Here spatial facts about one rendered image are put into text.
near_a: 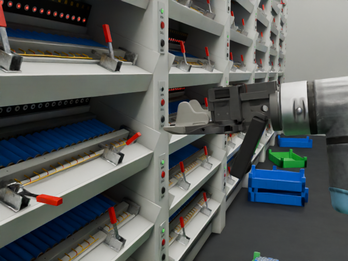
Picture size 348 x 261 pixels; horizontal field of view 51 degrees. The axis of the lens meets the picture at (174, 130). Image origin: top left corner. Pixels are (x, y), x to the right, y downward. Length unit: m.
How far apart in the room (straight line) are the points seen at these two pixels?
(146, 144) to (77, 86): 0.32
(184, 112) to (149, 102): 0.25
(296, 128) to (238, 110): 0.10
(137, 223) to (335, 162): 0.52
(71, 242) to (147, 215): 0.26
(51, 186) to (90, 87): 0.19
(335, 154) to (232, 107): 0.18
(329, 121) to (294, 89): 0.07
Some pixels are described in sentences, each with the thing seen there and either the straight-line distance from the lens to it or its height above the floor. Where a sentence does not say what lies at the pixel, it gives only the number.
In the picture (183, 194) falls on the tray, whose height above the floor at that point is 0.34.
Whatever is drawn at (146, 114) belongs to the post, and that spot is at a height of 0.61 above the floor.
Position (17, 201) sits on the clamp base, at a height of 0.54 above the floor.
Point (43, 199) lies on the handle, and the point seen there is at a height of 0.55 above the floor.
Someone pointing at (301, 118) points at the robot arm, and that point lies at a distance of 0.60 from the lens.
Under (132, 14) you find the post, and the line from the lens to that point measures 0.91.
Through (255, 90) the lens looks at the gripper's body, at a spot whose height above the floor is 0.69.
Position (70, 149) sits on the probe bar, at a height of 0.57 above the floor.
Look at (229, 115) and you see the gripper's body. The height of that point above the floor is 0.64.
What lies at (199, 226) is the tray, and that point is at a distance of 1.40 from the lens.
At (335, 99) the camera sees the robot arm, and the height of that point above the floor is 0.68.
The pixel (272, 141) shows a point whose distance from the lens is 3.68.
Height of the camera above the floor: 0.72
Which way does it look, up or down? 9 degrees down
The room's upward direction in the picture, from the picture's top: straight up
